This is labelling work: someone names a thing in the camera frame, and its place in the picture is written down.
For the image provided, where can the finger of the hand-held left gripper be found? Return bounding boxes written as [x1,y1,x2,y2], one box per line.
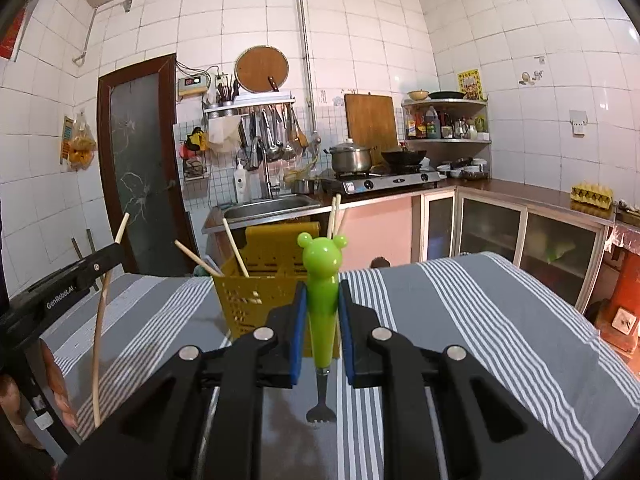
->
[75,245,125,292]

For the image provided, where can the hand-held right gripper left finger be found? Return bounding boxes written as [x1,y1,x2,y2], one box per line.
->
[60,282,307,480]

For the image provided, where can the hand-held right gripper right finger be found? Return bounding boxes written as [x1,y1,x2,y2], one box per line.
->
[339,280,586,480]

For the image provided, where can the green bear handle fork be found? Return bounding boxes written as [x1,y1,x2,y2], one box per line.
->
[298,231,349,423]

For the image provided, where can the yellow plastic utensil basket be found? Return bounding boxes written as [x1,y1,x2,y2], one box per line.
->
[212,220,343,361]

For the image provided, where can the row of hanging steel utensils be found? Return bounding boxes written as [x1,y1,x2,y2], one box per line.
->
[239,105,310,163]

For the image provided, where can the person's left hand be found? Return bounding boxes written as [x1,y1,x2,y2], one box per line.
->
[0,340,80,450]

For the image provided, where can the pink kitchen cabinets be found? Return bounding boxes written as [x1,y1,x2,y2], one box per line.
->
[320,187,613,313]

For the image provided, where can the hanging yellow plastic bag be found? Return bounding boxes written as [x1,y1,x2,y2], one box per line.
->
[61,112,97,171]

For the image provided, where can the brown frosted glass door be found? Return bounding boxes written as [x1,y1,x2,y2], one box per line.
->
[96,53,201,276]

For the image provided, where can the steel sink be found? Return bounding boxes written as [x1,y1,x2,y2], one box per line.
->
[202,194,323,233]

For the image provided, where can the steel gas stove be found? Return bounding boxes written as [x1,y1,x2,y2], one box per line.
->
[320,167,442,196]

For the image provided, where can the grey striped cloth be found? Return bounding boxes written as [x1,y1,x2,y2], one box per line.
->
[37,251,640,480]

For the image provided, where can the steel faucet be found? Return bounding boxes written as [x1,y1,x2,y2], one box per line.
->
[250,137,281,200]

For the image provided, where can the white soap bottle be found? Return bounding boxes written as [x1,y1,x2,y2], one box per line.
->
[234,160,249,203]

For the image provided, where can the steel cooking pot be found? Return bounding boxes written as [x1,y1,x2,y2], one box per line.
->
[324,138,376,173]

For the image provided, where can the white hanging cloth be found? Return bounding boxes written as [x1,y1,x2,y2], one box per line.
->
[206,116,242,154]

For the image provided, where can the black wok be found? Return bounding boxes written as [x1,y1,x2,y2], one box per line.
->
[381,147,429,170]

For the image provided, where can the group of small bowls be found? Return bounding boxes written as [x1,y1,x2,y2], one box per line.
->
[436,157,491,181]

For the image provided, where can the white control box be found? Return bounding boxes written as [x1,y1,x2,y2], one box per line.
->
[177,74,211,97]

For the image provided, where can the steel cutlery cup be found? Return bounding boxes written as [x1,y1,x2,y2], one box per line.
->
[215,74,240,107]

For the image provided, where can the rectangular wooden cutting board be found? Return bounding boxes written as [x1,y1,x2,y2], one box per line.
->
[344,93,399,153]

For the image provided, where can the steel corner shelf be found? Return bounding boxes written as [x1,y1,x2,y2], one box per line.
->
[401,97,493,181]

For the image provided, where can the row of condiment bottles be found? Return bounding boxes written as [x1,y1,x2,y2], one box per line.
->
[405,109,488,141]

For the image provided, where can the round wooden board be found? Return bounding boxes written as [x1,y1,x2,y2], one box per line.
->
[235,46,290,93]

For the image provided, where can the yellow egg carton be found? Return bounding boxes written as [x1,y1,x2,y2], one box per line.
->
[571,181,615,208]

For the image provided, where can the wire grid wall rack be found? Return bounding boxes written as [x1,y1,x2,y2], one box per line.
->
[175,124,211,183]

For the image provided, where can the steel wall rack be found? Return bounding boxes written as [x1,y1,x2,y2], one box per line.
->
[202,92,296,118]

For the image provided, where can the red wall paper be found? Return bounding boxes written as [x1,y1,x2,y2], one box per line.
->
[0,7,28,61]

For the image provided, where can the yellow wall poster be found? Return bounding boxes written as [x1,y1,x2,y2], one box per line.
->
[457,68,483,101]

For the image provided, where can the grey wall pipe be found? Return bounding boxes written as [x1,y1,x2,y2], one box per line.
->
[72,0,321,146]

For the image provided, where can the wall stickers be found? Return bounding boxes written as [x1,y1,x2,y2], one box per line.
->
[517,55,547,86]

